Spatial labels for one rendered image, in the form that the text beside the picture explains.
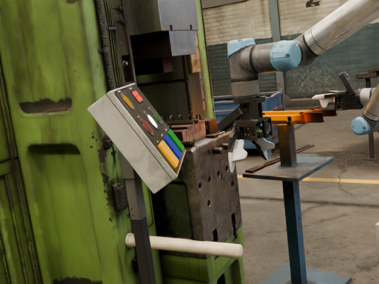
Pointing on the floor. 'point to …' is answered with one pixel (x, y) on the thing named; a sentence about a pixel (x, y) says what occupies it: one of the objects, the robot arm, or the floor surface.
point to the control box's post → (140, 230)
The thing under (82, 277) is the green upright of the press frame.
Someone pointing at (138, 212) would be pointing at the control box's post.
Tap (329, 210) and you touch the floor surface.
